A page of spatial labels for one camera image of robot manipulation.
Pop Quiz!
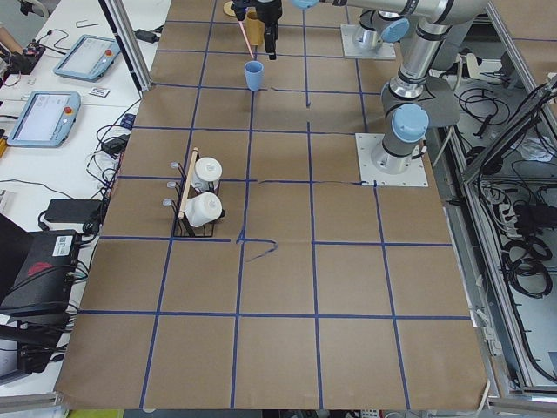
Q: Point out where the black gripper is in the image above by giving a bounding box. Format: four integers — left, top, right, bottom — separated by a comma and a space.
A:
232, 0, 283, 61

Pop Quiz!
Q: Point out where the pink chopstick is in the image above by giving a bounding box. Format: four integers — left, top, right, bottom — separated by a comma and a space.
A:
238, 21, 256, 61

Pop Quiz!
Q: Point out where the blue plastic cup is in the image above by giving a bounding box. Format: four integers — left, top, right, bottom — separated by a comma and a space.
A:
245, 60, 265, 91

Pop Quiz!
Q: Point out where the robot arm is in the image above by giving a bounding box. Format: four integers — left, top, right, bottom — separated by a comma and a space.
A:
232, 0, 410, 60
372, 1, 487, 175

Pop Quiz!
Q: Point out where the bamboo chopstick holder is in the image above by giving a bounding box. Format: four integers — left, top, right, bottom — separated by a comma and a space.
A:
245, 10, 265, 46

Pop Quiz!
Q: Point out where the wooden round stand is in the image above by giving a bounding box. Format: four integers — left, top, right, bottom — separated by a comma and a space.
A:
223, 1, 235, 17

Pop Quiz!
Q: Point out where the white mug right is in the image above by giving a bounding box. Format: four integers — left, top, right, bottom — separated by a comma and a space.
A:
191, 157, 223, 192

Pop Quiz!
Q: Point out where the white mug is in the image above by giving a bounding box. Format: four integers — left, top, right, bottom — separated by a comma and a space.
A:
191, 157, 223, 192
185, 192, 225, 227

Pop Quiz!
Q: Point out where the upper teach pendant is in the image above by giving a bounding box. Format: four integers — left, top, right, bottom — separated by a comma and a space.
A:
53, 35, 120, 82

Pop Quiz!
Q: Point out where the teach pendant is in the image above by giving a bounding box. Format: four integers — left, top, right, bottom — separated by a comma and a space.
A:
7, 91, 81, 148
53, 35, 120, 82

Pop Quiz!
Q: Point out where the white mug left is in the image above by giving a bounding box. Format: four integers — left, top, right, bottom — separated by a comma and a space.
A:
185, 192, 225, 227

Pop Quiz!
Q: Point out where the lower teach pendant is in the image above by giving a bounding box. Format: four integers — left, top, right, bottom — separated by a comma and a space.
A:
7, 91, 81, 148

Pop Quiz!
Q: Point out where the black power adapter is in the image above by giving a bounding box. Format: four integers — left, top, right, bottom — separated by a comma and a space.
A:
37, 199, 102, 235

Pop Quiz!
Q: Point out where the black computer box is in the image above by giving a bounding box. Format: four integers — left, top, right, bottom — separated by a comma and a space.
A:
1, 216, 81, 317

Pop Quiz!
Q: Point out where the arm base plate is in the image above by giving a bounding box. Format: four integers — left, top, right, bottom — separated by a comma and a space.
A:
355, 133, 428, 187
340, 24, 396, 61

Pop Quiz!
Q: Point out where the aluminium frame post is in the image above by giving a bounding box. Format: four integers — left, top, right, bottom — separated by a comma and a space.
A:
98, 0, 151, 91

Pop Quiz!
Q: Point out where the black wire mug rack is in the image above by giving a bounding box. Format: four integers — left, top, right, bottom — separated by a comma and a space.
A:
162, 152, 225, 238

